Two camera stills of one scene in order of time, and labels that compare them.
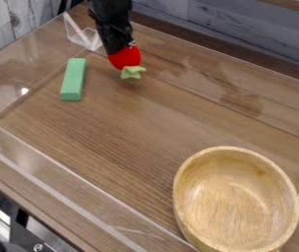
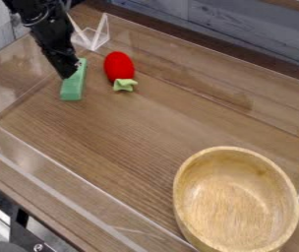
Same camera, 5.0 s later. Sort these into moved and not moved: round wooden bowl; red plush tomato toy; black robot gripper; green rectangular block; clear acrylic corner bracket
Moved: red plush tomato toy; black robot gripper
Not moved: round wooden bowl; green rectangular block; clear acrylic corner bracket
